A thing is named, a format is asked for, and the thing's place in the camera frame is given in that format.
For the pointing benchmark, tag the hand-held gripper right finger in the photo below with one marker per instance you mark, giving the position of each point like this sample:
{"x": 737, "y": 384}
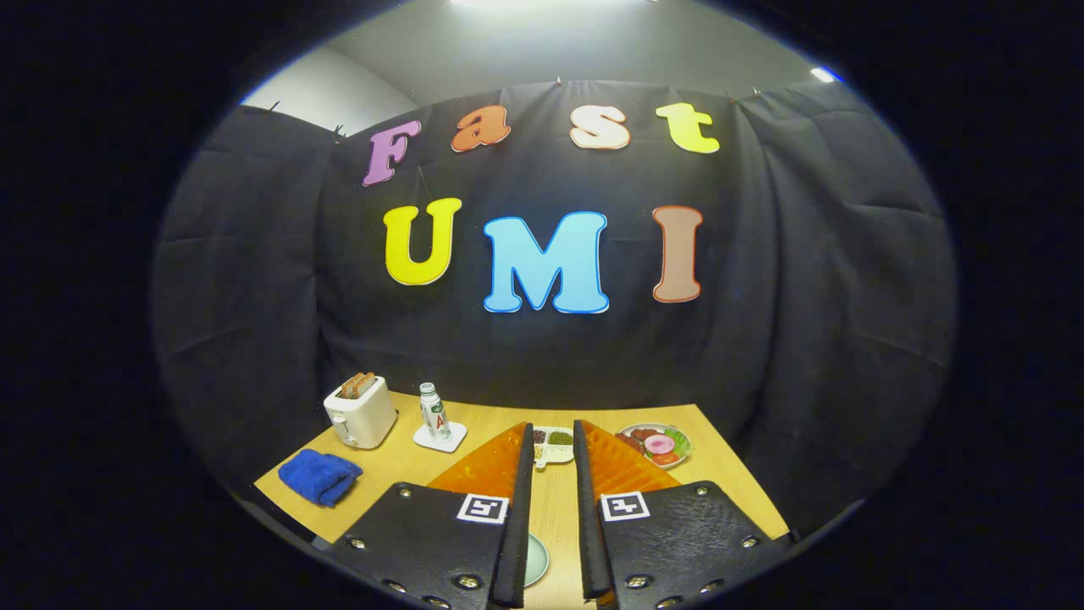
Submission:
{"x": 590, "y": 542}

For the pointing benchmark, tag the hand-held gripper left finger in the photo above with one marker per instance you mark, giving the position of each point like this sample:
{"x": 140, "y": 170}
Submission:
{"x": 515, "y": 542}

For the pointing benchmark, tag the pale green round plate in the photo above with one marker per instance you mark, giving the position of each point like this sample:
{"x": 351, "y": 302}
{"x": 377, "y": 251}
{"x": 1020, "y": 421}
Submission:
{"x": 535, "y": 559}

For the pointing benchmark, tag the white divided dish with beans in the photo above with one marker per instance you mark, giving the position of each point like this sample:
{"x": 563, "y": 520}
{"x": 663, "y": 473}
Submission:
{"x": 555, "y": 457}

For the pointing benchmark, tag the white oval food plate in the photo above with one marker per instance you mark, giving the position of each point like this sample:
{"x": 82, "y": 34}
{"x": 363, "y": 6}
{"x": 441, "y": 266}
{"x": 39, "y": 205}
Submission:
{"x": 648, "y": 460}

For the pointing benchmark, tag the brown meat slices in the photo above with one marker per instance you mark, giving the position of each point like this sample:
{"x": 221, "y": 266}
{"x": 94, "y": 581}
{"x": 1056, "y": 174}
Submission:
{"x": 637, "y": 440}

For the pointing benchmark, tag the red tomato slice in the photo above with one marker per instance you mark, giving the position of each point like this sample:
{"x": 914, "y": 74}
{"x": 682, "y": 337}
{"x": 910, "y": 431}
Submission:
{"x": 666, "y": 459}

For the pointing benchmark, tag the pink ham slice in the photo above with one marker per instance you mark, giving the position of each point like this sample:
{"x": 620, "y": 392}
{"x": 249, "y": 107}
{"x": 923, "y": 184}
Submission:
{"x": 659, "y": 444}

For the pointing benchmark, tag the green lettuce leaf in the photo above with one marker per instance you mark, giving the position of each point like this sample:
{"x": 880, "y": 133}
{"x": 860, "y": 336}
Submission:
{"x": 679, "y": 439}

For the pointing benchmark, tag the white square coaster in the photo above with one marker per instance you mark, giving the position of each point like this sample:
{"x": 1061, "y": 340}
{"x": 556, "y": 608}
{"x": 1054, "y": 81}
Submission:
{"x": 423, "y": 439}

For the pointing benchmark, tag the small white labelled bottle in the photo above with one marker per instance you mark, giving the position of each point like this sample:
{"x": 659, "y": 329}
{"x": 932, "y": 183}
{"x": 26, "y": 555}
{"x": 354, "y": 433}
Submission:
{"x": 434, "y": 415}

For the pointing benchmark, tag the white toaster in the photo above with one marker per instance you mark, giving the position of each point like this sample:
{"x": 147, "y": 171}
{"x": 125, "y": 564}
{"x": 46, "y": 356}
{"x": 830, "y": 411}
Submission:
{"x": 364, "y": 419}

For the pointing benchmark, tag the blue folded towel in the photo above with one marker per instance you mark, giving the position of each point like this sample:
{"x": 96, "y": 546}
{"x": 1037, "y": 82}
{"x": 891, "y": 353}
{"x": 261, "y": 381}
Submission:
{"x": 318, "y": 476}

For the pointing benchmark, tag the brown toast slice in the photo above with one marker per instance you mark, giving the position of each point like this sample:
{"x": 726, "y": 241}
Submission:
{"x": 351, "y": 387}
{"x": 366, "y": 382}

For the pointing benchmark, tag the small ceiling light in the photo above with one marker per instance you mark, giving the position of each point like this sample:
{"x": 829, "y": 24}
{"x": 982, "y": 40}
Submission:
{"x": 823, "y": 74}

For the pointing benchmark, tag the large ceiling light panel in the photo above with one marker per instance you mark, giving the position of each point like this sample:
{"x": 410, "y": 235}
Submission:
{"x": 550, "y": 3}

